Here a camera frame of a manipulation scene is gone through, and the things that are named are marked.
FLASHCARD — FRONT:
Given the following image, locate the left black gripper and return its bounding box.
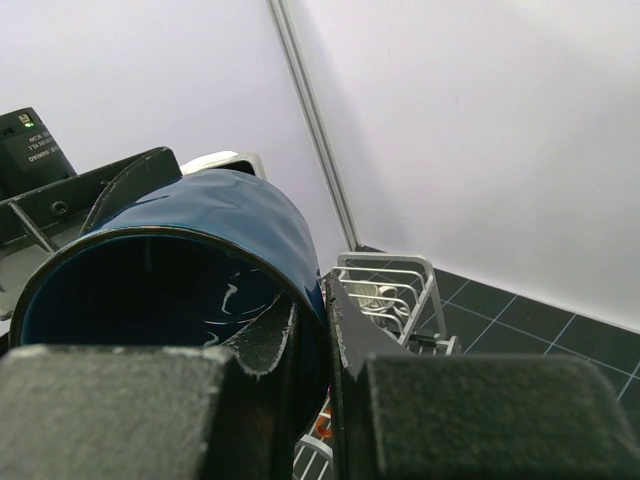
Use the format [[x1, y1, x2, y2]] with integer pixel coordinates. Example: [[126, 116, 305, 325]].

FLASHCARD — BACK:
[[1, 149, 180, 320]]

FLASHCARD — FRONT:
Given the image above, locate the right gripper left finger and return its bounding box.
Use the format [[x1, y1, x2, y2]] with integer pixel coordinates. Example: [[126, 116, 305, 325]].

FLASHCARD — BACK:
[[1, 298, 299, 479]]

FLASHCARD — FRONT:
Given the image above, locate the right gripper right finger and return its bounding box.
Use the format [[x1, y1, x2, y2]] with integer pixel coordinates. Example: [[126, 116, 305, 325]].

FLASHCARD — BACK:
[[326, 275, 639, 479]]

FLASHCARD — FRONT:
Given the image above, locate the orange patterned mug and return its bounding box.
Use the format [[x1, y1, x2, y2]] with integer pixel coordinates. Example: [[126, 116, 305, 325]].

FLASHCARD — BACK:
[[314, 407, 333, 439]]

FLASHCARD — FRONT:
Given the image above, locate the blue mug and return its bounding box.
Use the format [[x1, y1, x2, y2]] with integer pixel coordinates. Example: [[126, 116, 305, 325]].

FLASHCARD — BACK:
[[9, 169, 329, 431]]

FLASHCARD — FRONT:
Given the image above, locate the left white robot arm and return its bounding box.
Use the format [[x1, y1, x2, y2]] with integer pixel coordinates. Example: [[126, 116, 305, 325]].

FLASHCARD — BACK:
[[1, 108, 182, 323]]

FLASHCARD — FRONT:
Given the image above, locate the white ribbed cup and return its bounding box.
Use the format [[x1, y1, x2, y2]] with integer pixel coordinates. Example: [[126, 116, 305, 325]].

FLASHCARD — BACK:
[[344, 281, 398, 313]]

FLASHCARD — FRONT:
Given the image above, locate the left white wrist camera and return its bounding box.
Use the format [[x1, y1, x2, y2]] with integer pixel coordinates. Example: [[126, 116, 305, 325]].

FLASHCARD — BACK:
[[180, 151, 267, 180]]

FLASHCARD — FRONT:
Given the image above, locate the silver wire dish rack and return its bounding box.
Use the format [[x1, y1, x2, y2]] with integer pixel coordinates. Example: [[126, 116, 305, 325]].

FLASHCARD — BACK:
[[293, 252, 461, 479]]

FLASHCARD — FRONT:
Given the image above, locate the left aluminium frame post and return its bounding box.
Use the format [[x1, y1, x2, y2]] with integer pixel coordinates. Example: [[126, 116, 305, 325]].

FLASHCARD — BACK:
[[267, 0, 361, 251]]

